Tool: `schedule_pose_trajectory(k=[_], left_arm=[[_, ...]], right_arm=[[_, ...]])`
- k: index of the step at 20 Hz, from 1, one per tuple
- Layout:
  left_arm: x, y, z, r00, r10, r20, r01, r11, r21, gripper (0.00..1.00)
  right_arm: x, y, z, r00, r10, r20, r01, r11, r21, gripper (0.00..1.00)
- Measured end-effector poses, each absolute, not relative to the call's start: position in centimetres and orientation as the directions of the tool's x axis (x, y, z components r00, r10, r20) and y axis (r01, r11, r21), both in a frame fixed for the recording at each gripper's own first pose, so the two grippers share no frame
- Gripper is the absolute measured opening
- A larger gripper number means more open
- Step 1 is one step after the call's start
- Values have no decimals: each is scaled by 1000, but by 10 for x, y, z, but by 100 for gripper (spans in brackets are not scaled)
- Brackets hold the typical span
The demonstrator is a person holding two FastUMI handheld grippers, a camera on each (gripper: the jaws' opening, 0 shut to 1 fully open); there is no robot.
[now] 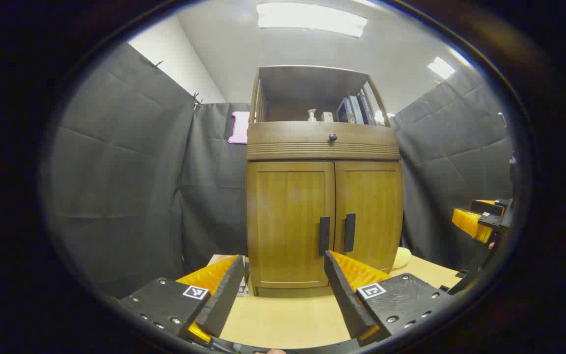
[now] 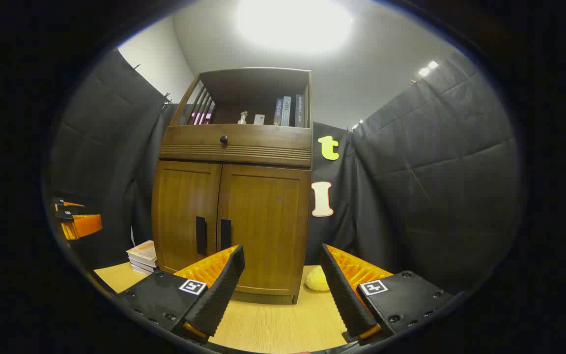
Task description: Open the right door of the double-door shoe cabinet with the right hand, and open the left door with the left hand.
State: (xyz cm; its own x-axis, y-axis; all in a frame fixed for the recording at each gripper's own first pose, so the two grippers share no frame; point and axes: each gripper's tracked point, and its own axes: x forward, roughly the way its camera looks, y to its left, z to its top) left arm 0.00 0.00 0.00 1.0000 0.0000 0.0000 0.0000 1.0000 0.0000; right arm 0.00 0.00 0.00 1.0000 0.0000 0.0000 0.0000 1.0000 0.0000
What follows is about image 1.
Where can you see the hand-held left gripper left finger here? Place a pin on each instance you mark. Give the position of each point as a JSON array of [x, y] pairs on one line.
[[221, 300]]

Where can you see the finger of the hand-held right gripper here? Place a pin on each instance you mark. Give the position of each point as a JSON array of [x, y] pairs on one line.
[[467, 222], [484, 207]]

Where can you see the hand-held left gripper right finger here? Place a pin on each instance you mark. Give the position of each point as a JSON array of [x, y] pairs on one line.
[[349, 300]]

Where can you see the wooden shoe cabinet door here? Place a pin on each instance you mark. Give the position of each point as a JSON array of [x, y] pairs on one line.
[[283, 221], [376, 206]]

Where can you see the wooden double-door shoe cabinet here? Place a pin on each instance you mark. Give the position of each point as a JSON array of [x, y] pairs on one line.
[[288, 135]]

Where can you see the yellow round sponge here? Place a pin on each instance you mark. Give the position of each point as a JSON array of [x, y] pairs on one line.
[[401, 258]]

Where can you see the small ceiling light panel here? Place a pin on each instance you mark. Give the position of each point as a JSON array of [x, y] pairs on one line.
[[380, 116], [441, 67]]

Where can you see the dark blue book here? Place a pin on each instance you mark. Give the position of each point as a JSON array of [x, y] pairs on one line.
[[345, 110]]

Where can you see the black backdrop cloth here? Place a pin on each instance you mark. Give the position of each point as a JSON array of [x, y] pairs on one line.
[[116, 172]]

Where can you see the small white box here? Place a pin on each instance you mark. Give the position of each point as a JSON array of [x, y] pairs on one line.
[[326, 117]]

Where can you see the small pump bottle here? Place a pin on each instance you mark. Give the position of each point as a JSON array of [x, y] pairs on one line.
[[312, 116]]

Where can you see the large ceiling light panel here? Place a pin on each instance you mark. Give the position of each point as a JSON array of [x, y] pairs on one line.
[[312, 18]]

